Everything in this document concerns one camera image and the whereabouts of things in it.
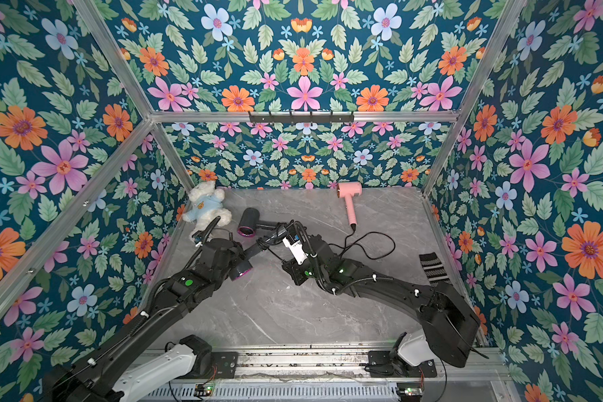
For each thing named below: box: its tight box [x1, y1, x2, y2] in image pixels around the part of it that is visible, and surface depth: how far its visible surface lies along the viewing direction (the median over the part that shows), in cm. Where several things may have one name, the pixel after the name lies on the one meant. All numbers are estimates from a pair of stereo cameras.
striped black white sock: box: [418, 252, 454, 286], surface depth 95 cm
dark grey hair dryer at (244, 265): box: [228, 242, 267, 281], surface depth 77 cm
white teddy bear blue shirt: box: [182, 180, 232, 243], surface depth 107 cm
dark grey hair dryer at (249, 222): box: [237, 206, 279, 238], surface depth 104 cm
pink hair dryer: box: [336, 181, 363, 231], surface depth 116 cm
